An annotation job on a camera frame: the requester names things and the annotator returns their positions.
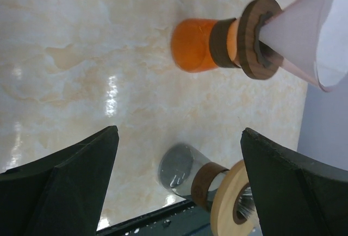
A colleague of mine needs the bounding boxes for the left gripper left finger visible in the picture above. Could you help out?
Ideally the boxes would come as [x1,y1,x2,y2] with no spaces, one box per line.
[1,126,119,235]

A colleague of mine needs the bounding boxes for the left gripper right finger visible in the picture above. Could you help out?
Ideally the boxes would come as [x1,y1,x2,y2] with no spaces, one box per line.
[240,128,347,235]

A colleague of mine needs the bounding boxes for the clear glass dripper cone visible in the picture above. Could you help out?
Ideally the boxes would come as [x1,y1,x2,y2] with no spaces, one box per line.
[237,184,257,220]

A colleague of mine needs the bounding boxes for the light wooden dripper ring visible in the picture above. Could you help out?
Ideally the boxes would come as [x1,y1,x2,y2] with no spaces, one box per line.
[209,159,259,236]

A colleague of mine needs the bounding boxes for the pink glass dripper cone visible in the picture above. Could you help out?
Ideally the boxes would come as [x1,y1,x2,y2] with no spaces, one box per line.
[258,0,348,94]

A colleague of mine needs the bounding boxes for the white paper coffee filter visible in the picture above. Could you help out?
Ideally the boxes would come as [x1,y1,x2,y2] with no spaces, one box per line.
[259,0,348,87]

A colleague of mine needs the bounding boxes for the grey glass carafe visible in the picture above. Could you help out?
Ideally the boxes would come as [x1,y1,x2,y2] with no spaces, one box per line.
[158,143,229,212]

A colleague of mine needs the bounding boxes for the orange glass carafe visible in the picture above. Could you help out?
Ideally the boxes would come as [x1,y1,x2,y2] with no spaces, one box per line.
[171,18,240,73]

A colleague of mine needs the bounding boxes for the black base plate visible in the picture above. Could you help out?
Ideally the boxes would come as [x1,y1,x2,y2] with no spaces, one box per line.
[96,200,213,236]

